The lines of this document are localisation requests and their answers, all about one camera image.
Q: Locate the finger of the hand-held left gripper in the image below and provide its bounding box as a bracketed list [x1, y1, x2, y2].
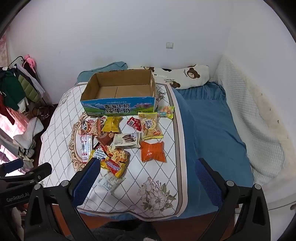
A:
[0, 159, 24, 175]
[0, 162, 53, 184]

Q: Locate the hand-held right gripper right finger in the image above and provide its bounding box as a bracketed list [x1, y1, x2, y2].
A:
[195, 158, 271, 241]

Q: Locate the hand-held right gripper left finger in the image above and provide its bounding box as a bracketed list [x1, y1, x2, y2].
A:
[24, 158, 101, 241]

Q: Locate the clear white snack packet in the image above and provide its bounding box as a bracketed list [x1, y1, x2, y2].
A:
[97, 173, 126, 194]

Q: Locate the yellow red noodle packet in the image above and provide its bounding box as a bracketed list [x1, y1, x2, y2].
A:
[89, 145, 130, 179]

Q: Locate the white red strip packet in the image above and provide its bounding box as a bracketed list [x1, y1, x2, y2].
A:
[80, 135, 92, 163]

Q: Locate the brown round snack packet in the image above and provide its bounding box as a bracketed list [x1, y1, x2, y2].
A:
[95, 132, 115, 145]

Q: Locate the white chocolate wafer packet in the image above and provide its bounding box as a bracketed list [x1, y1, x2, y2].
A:
[112, 133, 142, 149]

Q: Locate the yellow snack packet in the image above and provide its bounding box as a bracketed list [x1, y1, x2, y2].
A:
[101, 116, 123, 133]

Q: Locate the orange snack packet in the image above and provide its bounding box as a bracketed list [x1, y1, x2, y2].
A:
[140, 141, 166, 163]

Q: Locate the cardboard box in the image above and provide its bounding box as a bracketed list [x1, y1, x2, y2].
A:
[80, 69, 159, 116]

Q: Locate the clear yellow rice cracker packet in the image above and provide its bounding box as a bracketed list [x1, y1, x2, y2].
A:
[138, 112, 163, 140]

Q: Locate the person's left forearm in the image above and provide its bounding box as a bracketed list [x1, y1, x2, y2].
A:
[9, 207, 25, 241]

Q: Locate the white crumpled cloth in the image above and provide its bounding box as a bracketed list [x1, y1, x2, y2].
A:
[13, 116, 44, 149]

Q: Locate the blue bedsheet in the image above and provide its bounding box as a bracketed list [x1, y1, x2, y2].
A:
[171, 81, 255, 219]

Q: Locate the cartoon face snack packet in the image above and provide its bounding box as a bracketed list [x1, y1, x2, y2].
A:
[78, 118, 98, 136]

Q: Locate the red garment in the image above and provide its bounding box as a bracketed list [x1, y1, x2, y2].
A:
[0, 95, 16, 126]

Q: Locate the dark green jacket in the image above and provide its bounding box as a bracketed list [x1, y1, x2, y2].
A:
[0, 70, 26, 112]

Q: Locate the red triangular snack packet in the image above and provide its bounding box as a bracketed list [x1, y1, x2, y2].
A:
[126, 116, 142, 131]

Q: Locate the olive puffer vest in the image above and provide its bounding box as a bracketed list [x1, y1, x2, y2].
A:
[17, 74, 45, 103]

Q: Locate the pastel candy bag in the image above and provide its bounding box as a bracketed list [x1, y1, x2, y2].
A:
[157, 105, 174, 120]

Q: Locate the white textured blanket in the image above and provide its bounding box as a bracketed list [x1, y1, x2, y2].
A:
[209, 54, 296, 210]

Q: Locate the bear print pillow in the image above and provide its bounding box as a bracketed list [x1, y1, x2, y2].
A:
[128, 64, 210, 90]

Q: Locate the pink plush item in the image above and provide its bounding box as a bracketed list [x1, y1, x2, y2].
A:
[23, 54, 36, 73]

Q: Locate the blue towel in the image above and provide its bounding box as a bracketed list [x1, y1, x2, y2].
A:
[75, 61, 128, 85]

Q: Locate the pink curtain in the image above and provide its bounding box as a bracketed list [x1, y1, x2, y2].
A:
[0, 32, 10, 69]

